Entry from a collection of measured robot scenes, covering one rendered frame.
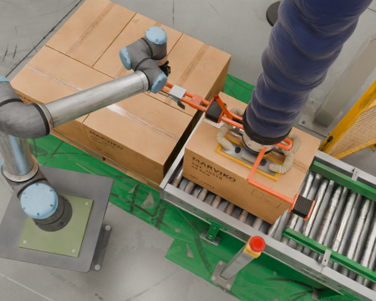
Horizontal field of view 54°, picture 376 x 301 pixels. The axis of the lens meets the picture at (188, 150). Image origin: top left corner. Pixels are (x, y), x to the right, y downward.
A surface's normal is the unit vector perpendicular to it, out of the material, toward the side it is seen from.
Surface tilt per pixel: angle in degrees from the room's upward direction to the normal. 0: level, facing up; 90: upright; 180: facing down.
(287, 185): 0
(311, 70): 80
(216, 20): 0
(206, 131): 0
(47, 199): 9
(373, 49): 90
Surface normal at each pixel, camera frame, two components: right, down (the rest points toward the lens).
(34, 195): 0.14, -0.31
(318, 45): -0.04, 0.71
